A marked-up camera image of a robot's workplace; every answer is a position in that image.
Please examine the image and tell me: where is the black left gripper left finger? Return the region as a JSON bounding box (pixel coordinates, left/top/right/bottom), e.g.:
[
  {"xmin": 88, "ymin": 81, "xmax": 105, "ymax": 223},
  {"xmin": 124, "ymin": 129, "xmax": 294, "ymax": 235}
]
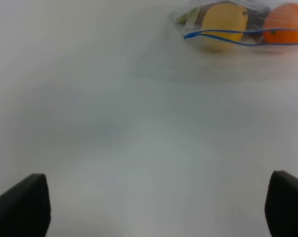
[{"xmin": 0, "ymin": 174, "xmax": 51, "ymax": 237}]

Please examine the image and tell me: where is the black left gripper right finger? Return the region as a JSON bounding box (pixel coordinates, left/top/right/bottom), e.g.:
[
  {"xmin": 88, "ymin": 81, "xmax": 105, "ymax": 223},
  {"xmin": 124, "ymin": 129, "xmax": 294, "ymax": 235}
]
[{"xmin": 264, "ymin": 171, "xmax": 298, "ymax": 237}]

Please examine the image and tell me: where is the clear zip bag blue seal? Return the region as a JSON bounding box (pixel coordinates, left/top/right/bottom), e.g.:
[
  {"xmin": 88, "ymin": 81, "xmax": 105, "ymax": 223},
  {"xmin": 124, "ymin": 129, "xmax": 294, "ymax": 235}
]
[{"xmin": 170, "ymin": 0, "xmax": 298, "ymax": 52}]

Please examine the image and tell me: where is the orange round fruit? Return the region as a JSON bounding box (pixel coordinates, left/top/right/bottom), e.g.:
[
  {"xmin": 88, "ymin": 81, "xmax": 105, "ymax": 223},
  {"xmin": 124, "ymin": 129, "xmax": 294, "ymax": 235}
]
[{"xmin": 263, "ymin": 3, "xmax": 298, "ymax": 44}]

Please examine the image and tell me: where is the yellow round fruit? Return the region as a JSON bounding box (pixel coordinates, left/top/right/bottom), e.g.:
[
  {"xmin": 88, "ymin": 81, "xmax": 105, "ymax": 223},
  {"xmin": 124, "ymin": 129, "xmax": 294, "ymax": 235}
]
[{"xmin": 201, "ymin": 2, "xmax": 248, "ymax": 51}]

